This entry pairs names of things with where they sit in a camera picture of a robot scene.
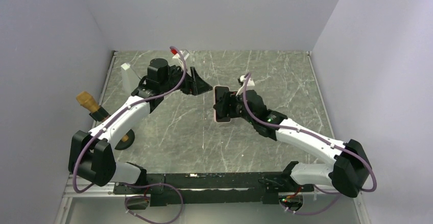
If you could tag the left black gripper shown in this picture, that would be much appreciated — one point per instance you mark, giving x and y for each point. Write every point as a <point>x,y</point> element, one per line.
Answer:
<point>195,83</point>

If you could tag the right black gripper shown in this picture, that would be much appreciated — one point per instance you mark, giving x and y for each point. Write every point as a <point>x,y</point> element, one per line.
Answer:
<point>229,98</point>

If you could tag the pink phone case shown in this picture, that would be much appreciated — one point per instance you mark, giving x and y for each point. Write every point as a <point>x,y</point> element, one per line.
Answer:
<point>221,103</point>

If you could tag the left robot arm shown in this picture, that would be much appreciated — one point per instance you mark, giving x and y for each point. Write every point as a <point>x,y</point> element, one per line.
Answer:
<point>91,154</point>

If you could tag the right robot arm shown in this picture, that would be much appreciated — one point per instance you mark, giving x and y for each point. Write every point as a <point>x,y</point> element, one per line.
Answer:
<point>345,165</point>

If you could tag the white wedge stand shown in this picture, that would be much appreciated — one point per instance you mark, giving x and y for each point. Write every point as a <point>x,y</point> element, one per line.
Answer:
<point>130,79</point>

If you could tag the yellow microphone on stand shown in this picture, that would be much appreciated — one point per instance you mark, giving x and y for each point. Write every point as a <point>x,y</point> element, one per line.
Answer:
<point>99,114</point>

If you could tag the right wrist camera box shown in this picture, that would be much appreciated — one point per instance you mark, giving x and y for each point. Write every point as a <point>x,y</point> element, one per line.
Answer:
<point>245,84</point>

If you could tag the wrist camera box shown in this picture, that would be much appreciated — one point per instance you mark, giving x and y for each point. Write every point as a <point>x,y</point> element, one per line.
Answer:
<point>245,84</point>
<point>179,54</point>

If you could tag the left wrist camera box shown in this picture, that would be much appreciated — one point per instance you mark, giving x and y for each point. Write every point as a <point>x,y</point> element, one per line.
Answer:
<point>179,54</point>

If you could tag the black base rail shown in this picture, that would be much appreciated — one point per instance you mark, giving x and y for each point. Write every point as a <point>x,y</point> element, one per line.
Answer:
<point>216,188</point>

